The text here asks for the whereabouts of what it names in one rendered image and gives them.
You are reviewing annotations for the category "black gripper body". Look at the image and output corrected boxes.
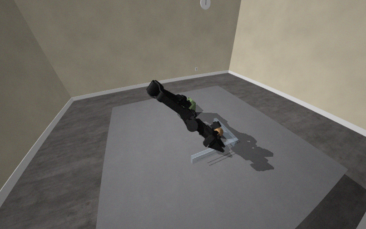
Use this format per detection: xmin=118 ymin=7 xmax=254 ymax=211
xmin=198 ymin=125 xmax=219 ymax=147

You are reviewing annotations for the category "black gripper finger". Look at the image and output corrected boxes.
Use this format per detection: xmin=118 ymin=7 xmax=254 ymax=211
xmin=208 ymin=138 xmax=224 ymax=152
xmin=217 ymin=134 xmax=225 ymax=148

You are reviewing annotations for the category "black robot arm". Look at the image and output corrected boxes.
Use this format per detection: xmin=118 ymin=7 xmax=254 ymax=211
xmin=146 ymin=80 xmax=221 ymax=133

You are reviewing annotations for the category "tan ball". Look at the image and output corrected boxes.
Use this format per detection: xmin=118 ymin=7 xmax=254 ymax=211
xmin=215 ymin=128 xmax=223 ymax=136

